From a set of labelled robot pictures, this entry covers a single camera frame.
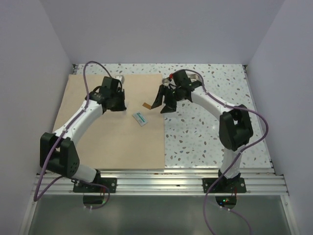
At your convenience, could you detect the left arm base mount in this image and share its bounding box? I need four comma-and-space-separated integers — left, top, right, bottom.
71, 178, 117, 193

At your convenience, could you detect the green white sachet packet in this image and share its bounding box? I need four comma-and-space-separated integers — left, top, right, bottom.
133, 111, 148, 127

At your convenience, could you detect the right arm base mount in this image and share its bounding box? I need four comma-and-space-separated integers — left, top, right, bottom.
202, 173, 247, 193

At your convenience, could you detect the beige wooden board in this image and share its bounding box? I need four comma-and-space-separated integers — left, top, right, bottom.
52, 74, 165, 170

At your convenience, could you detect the brown adhesive bandage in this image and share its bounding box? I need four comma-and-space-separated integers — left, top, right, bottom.
142, 102, 152, 110

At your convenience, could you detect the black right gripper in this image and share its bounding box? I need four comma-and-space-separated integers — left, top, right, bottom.
152, 85, 182, 115

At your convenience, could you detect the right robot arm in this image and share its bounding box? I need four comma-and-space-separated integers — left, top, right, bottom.
151, 70, 253, 192

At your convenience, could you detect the stainless steel tray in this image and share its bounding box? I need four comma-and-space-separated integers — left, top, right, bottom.
162, 73, 201, 86

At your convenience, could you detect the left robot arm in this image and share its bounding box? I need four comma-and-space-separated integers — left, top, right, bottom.
40, 75, 126, 192

